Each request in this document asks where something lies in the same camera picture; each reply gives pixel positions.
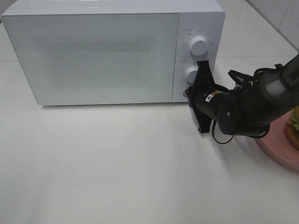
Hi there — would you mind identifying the white upper power knob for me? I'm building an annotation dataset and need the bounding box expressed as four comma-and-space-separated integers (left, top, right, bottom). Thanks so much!
189, 35, 209, 56

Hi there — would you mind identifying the burger with lettuce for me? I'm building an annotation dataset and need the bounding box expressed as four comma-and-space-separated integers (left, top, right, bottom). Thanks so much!
284, 106, 299, 150

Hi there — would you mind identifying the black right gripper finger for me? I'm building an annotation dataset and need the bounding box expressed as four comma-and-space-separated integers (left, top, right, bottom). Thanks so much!
195, 60, 214, 81

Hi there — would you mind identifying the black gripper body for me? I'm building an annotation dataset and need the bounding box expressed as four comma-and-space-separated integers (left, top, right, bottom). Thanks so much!
186, 77, 225, 135

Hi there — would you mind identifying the white microwave door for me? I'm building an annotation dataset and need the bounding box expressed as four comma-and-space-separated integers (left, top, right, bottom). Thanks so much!
3, 13, 178, 105

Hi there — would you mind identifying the pink round plate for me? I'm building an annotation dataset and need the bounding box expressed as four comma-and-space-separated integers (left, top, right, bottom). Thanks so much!
256, 112, 299, 172

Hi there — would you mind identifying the white lower timer knob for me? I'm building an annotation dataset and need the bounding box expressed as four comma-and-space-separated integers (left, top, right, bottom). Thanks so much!
184, 66, 198, 84

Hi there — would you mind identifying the white microwave oven body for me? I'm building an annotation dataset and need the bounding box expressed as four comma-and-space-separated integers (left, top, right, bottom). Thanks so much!
1, 0, 226, 104

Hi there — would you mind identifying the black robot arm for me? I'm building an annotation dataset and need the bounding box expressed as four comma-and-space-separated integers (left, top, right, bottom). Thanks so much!
185, 56, 299, 138

